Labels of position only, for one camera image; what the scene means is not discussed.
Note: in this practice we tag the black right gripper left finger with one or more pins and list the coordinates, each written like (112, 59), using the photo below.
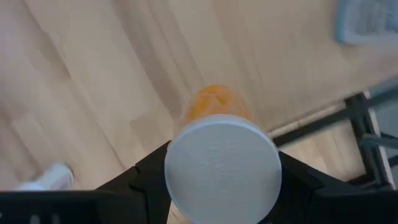
(149, 174)

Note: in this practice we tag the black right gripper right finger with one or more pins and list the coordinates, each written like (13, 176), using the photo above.
(304, 199)

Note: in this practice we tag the amber pill bottle white cap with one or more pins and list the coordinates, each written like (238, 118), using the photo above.
(222, 161)

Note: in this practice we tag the clear jar blue cap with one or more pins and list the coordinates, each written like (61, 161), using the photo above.
(367, 21)

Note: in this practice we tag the wooden shelf black metal frame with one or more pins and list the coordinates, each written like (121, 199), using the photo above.
(367, 140)

